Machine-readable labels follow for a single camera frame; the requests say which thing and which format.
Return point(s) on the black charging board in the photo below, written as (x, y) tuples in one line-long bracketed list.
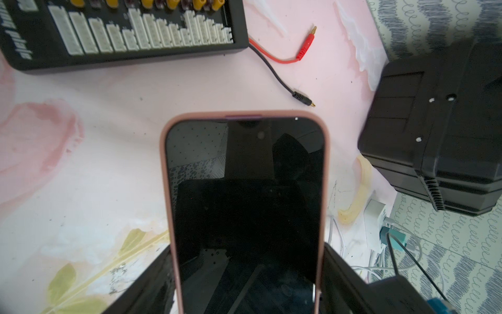
[(43, 35)]

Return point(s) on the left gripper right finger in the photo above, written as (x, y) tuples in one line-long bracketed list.
[(343, 291)]

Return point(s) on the phone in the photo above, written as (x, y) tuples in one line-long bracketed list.
[(246, 209)]

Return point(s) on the white teal charger adapters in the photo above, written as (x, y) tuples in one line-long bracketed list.
[(374, 216)]

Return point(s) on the black toolbox yellow handle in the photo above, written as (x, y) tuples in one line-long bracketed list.
[(434, 127)]

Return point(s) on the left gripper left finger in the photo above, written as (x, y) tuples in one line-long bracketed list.
[(152, 292)]

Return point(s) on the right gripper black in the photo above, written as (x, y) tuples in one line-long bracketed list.
[(404, 294)]

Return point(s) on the red banana plug lead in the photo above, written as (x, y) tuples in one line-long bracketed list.
[(285, 51)]

